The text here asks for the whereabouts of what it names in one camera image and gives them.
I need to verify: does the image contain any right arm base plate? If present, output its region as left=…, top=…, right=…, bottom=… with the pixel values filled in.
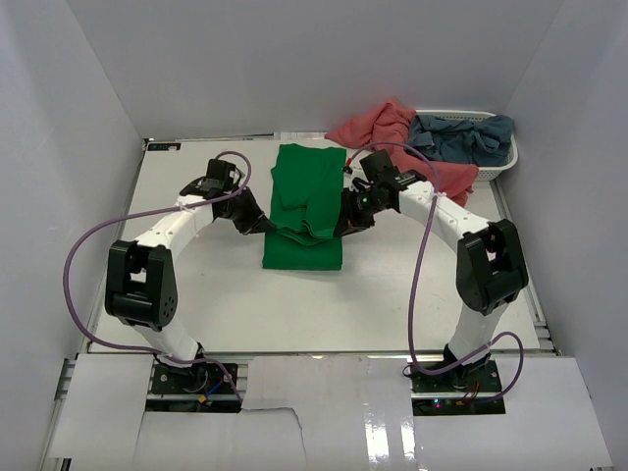
left=402, top=359, right=506, bottom=417

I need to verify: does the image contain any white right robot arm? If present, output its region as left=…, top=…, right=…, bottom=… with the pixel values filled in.
left=334, top=150, right=529, bottom=392

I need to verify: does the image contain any black label sticker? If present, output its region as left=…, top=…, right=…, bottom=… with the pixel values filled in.
left=146, top=142, right=182, bottom=152

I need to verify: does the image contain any salmon pink t shirt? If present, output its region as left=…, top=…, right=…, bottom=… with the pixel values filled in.
left=325, top=98, right=479, bottom=207

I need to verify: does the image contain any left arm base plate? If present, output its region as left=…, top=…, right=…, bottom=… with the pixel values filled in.
left=145, top=362, right=241, bottom=414

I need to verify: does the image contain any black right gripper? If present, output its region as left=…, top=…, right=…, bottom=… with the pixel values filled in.
left=334, top=186, right=389, bottom=238

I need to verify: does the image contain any dark blue t shirt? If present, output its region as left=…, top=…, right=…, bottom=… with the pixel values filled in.
left=406, top=115, right=514, bottom=167

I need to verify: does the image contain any white plastic laundry basket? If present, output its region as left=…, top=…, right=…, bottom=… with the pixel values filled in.
left=408, top=109, right=518, bottom=182

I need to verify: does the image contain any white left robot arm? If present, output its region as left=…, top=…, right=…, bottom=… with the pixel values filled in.
left=104, top=151, right=277, bottom=392

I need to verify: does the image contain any green t shirt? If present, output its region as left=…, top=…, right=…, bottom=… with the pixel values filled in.
left=262, top=144, right=346, bottom=271

